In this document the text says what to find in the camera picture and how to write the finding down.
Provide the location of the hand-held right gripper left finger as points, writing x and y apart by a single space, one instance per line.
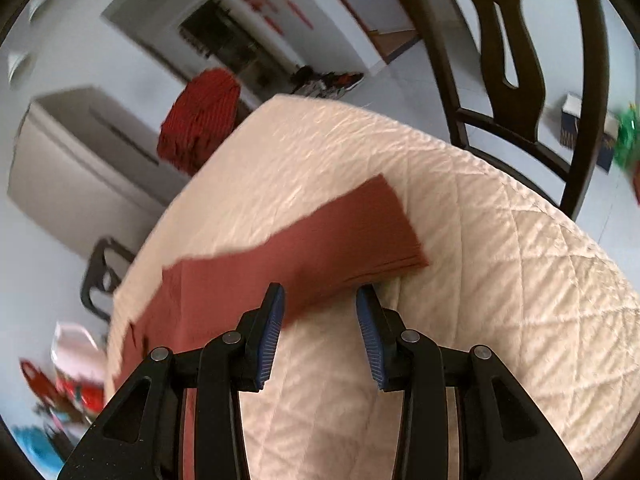
267 336

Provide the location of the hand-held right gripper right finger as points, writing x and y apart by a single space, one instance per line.
370 336

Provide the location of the brown ribbed knit garment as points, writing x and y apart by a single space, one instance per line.
320 240

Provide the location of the cream quilted table cover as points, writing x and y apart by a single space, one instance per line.
500 285

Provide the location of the dark wooden chair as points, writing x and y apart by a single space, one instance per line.
90 285
525 110

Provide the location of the pink plastic bag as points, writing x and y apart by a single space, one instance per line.
80 360

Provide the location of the red checked cloth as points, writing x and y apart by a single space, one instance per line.
200 115

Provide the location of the red bag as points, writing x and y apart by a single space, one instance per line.
37 380

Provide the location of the pile of shoes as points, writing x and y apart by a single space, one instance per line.
330 82

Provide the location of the blue cloth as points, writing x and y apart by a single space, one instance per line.
30 442

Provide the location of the dark blue cardboard box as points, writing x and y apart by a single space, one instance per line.
570 130

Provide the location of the dark framed doorway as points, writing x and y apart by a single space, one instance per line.
235 40

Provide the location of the green shiny packet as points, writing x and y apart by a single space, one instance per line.
629 132

